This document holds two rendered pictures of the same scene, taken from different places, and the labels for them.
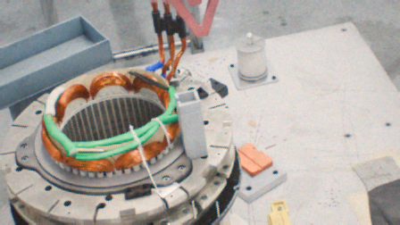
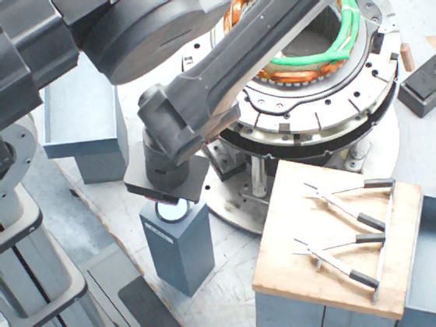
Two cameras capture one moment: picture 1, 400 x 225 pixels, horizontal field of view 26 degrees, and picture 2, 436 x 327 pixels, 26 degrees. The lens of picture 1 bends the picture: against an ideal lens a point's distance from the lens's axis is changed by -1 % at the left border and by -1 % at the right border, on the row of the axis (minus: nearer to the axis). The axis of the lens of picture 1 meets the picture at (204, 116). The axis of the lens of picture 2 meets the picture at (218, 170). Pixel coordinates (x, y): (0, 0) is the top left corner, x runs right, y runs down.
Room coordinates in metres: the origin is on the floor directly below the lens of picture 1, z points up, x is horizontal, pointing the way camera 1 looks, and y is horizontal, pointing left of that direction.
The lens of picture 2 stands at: (0.67, 0.88, 2.25)
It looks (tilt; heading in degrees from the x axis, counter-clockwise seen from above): 63 degrees down; 298
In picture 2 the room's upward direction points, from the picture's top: 6 degrees counter-clockwise
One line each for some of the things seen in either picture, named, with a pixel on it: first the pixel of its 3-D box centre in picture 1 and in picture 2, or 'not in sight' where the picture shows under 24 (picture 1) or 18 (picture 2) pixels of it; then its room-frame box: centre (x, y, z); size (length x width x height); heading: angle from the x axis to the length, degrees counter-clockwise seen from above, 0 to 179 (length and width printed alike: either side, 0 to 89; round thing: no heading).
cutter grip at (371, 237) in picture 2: not in sight; (370, 237); (0.72, 0.38, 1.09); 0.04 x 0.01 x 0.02; 26
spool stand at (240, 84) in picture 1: (251, 54); not in sight; (1.46, -0.11, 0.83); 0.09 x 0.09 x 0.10; 7
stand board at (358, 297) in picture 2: not in sight; (338, 237); (0.76, 0.38, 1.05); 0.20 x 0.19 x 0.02; 10
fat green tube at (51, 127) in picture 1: (59, 123); (296, 54); (0.89, 0.19, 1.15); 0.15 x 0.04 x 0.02; 7
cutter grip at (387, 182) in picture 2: not in sight; (377, 183); (0.73, 0.30, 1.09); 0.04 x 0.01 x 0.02; 25
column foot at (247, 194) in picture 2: not in sight; (259, 192); (0.93, 0.25, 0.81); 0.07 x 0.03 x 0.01; 0
